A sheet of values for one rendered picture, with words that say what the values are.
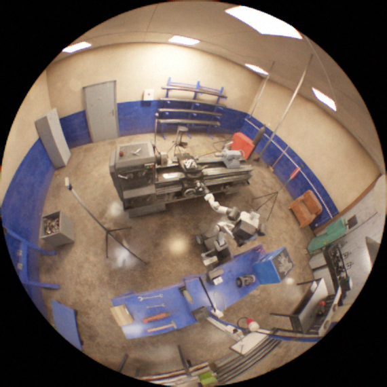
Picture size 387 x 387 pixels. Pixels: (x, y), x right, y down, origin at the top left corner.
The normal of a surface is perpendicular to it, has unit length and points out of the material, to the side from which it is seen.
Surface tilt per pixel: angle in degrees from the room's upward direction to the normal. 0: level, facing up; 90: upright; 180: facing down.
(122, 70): 90
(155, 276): 0
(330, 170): 90
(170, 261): 0
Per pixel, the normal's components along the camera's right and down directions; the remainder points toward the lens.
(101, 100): 0.36, 0.79
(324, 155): -0.91, 0.18
